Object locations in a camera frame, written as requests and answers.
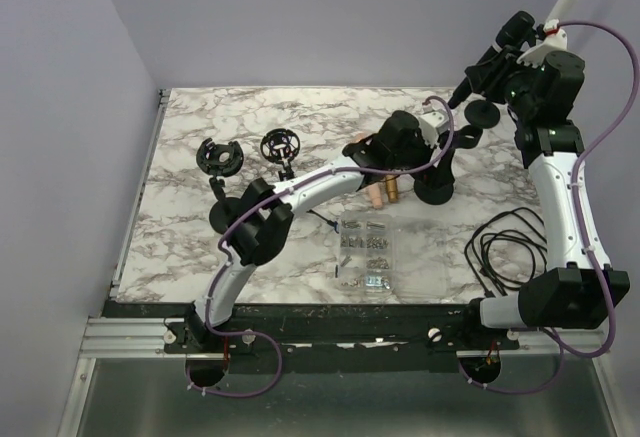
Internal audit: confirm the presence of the gold microphone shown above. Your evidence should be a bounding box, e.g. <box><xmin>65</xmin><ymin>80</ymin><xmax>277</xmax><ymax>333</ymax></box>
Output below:
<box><xmin>385</xmin><ymin>179</ymin><xmax>399</xmax><ymax>203</ymax></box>

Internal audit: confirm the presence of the black tripod mic stand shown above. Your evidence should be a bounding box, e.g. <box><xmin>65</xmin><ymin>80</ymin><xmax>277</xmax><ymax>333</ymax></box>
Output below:
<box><xmin>259</xmin><ymin>127</ymin><xmax>341</xmax><ymax>232</ymax></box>

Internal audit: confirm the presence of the round base mic stand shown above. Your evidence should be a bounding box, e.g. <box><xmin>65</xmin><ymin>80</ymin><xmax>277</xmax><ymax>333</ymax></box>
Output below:
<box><xmin>413</xmin><ymin>125</ymin><xmax>483</xmax><ymax>205</ymax></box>
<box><xmin>464</xmin><ymin>100</ymin><xmax>501</xmax><ymax>130</ymax></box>

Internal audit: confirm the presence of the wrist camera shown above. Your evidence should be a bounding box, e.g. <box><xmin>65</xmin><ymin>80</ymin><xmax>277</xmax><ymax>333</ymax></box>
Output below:
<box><xmin>417</xmin><ymin>110</ymin><xmax>451</xmax><ymax>148</ymax></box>
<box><xmin>516</xmin><ymin>19</ymin><xmax>568</xmax><ymax>68</ymax></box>

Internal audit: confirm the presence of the aluminium mounting rail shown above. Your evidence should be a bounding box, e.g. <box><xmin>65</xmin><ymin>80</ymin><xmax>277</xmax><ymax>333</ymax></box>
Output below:
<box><xmin>80</xmin><ymin>317</ymin><xmax>604</xmax><ymax>360</ymax></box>

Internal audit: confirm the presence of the black cable bundle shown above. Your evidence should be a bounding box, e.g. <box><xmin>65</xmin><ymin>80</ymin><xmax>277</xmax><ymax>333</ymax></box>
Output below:
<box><xmin>462</xmin><ymin>206</ymin><xmax>549</xmax><ymax>296</ymax></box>

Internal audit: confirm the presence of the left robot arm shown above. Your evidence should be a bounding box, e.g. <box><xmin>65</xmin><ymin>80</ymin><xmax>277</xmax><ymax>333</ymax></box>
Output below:
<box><xmin>187</xmin><ymin>108</ymin><xmax>455</xmax><ymax>352</ymax></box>

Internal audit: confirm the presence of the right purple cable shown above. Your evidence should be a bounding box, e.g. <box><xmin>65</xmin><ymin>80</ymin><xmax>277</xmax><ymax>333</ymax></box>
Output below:
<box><xmin>459</xmin><ymin>19</ymin><xmax>639</xmax><ymax>393</ymax></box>

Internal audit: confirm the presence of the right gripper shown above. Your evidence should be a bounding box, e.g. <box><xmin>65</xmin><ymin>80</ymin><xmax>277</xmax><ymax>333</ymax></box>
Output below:
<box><xmin>467</xmin><ymin>45</ymin><xmax>542</xmax><ymax>119</ymax></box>

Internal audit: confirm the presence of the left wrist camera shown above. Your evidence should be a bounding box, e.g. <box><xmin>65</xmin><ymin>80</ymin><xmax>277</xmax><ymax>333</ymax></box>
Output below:
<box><xmin>417</xmin><ymin>110</ymin><xmax>451</xmax><ymax>148</ymax></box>

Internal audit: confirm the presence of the pink microphone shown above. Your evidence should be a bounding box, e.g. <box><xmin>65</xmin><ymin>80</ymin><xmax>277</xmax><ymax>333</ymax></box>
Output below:
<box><xmin>352</xmin><ymin>133</ymin><xmax>384</xmax><ymax>210</ymax></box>

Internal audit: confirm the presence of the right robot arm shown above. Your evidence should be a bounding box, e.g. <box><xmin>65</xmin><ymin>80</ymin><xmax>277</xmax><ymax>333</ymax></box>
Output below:
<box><xmin>459</xmin><ymin>48</ymin><xmax>630</xmax><ymax>349</ymax></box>

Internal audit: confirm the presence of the black microphone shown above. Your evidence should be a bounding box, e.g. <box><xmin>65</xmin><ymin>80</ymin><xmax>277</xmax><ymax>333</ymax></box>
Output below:
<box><xmin>448</xmin><ymin>10</ymin><xmax>535</xmax><ymax>109</ymax></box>

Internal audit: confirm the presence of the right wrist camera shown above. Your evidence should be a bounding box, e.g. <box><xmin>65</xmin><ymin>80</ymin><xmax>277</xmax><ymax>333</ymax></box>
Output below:
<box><xmin>516</xmin><ymin>19</ymin><xmax>568</xmax><ymax>68</ymax></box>

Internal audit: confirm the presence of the clear plastic screw box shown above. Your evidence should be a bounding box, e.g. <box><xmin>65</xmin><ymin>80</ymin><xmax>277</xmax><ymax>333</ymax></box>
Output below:
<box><xmin>334</xmin><ymin>211</ymin><xmax>449</xmax><ymax>303</ymax></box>

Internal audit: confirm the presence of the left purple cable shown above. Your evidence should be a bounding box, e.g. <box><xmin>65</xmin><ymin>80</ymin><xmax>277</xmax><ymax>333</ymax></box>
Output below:
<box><xmin>187</xmin><ymin>96</ymin><xmax>456</xmax><ymax>398</ymax></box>

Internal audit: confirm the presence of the purple cable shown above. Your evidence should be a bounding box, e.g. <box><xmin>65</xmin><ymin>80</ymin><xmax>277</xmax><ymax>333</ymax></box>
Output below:
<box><xmin>459</xmin><ymin>19</ymin><xmax>639</xmax><ymax>393</ymax></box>
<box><xmin>187</xmin><ymin>96</ymin><xmax>456</xmax><ymax>398</ymax></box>

